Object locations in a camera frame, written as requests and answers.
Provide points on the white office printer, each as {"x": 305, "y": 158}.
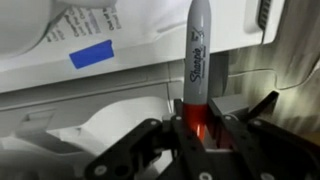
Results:
{"x": 126, "y": 100}

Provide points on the grey sharpie with red cap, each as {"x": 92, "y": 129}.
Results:
{"x": 197, "y": 66}

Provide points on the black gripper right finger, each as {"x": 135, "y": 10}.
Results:
{"x": 256, "y": 140}

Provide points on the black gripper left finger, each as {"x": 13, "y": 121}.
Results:
{"x": 186, "y": 146}

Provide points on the blue tape piece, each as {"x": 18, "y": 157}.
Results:
{"x": 91, "y": 54}

